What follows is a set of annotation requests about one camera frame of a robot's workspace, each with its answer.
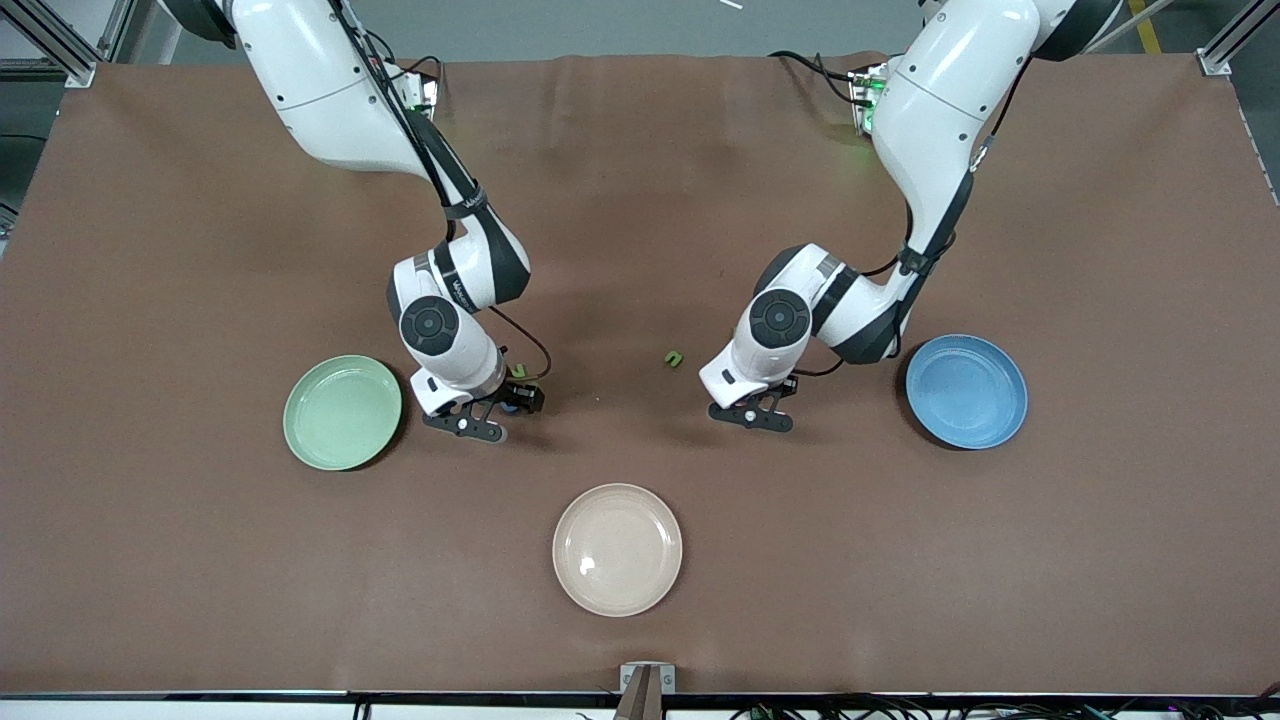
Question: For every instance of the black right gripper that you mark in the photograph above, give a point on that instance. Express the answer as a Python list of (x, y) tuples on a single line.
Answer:
[(522, 397)]

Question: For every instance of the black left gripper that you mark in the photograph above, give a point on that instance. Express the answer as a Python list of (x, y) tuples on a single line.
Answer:
[(787, 385)]

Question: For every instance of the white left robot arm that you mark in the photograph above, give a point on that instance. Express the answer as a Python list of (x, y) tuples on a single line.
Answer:
[(940, 110)]

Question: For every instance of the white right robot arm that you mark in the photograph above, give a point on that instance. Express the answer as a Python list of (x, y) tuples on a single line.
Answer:
[(320, 90)]

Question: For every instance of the beige plate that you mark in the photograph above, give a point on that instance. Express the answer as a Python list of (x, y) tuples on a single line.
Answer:
[(617, 550)]

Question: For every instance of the blue plate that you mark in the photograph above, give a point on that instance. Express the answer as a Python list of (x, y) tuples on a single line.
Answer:
[(966, 392)]

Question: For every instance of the brown table cover sheet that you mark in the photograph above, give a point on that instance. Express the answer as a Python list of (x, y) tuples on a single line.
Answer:
[(640, 250)]

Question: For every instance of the light green plate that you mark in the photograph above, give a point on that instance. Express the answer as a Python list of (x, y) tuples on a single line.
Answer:
[(342, 413)]

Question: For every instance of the grey metal clamp bracket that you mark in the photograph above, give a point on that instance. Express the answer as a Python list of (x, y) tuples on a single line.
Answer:
[(627, 680)]

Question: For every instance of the aluminium camera post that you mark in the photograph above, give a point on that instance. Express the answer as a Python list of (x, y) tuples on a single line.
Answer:
[(640, 705)]

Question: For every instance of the white table front rail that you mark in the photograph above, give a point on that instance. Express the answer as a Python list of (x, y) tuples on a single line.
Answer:
[(200, 712)]

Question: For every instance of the aluminium frame profile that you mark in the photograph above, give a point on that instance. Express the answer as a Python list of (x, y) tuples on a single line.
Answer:
[(1213, 62), (75, 72)]

